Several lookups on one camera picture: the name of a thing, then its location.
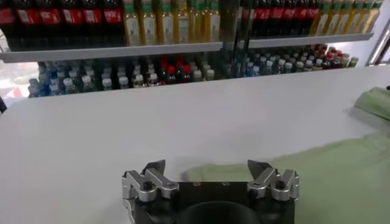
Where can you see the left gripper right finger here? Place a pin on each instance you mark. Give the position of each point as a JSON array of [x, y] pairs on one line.
[[274, 184]]

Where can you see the white metal shelf rack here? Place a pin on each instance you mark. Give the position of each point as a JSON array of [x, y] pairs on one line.
[[91, 52], [304, 40]]

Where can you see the green polo shirt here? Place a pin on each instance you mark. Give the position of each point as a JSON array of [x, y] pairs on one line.
[[335, 182]]

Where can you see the small blue drink bottle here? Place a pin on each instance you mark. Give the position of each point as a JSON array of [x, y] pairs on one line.
[[33, 88], [55, 89], [256, 71]]

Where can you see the small dark bottle white cap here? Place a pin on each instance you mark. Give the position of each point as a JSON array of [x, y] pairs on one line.
[[139, 81], [309, 65], [288, 67], [107, 84], [123, 82], [318, 64], [153, 79], [299, 66]]

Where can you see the small cola bottle red cap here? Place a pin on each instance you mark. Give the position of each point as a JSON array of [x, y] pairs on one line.
[[328, 61], [187, 74], [171, 75], [337, 61]]

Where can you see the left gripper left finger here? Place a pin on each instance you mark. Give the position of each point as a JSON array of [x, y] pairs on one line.
[[146, 184]]

